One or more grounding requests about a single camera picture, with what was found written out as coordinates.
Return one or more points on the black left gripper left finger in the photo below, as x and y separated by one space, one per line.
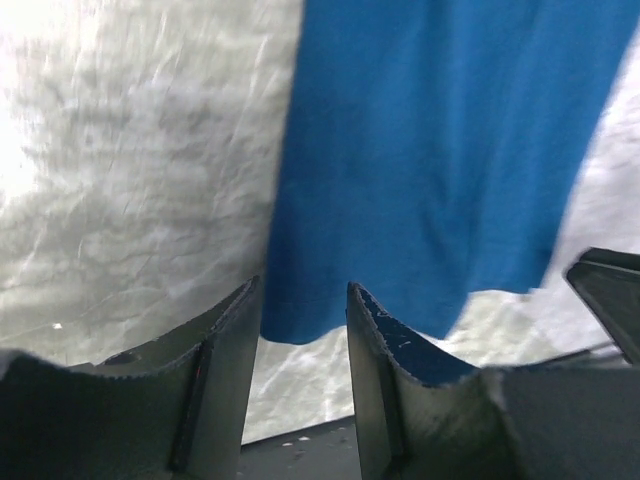
171 408

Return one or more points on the blue t-shirt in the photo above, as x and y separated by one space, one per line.
430 150

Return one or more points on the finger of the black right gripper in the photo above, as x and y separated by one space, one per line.
607 282

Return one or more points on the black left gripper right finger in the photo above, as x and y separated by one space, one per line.
371 328

